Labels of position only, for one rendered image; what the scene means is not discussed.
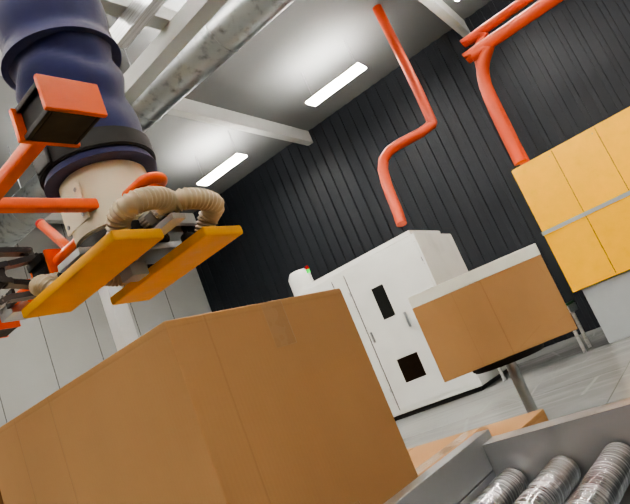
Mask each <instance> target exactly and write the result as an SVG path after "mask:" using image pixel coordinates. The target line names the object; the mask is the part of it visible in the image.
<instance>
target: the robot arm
mask: <svg viewBox="0 0 630 504"><path fill-rule="evenodd" d="M38 254H39V253H34V252H33V248H32V247H0V257H21V258H17V259H13V260H9V261H2V262H0V289H9V288H11V289H26V290H29V288H28V287H29V282H30V281H31V280H27V279H14V278H12V277H7V276H6V274H5V271H6V270H10V269H14V268H17V267H21V266H25V265H28V264H29V263H30V262H31V261H32V260H33V259H34V258H35V257H36V256H37V255H38ZM36 297H37V296H34V295H33V294H32V293H31V292H30V291H25V292H18V293H12V294H8V295H5V294H0V307H2V306H4V305H5V304H8V303H14V302H20V301H26V300H31V299H34V298H36Z"/></svg>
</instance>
